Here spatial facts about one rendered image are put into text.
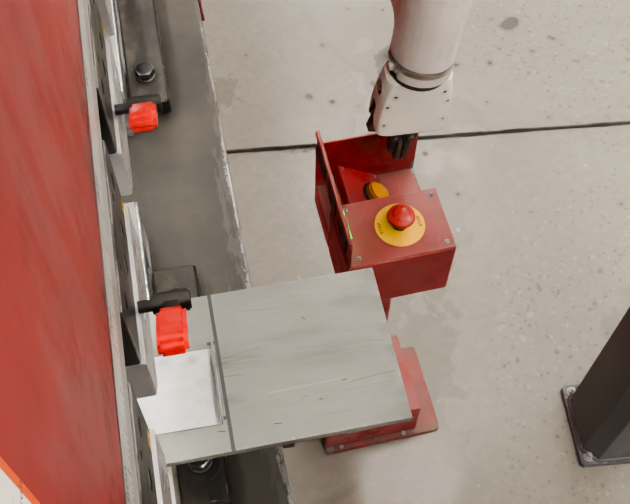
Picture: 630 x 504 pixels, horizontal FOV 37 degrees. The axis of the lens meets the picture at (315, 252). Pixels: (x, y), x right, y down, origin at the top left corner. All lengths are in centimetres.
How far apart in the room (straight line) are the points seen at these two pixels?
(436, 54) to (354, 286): 31
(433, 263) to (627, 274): 102
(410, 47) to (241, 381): 45
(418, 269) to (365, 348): 38
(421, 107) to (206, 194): 31
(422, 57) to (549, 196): 127
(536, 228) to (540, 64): 53
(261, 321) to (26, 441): 71
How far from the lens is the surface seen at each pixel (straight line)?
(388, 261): 131
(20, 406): 31
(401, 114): 125
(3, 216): 33
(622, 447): 202
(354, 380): 98
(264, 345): 99
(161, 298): 73
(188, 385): 98
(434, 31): 113
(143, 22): 142
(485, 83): 257
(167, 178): 127
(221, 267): 119
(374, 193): 142
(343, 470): 200
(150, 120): 76
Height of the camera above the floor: 190
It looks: 59 degrees down
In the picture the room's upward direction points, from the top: 1 degrees clockwise
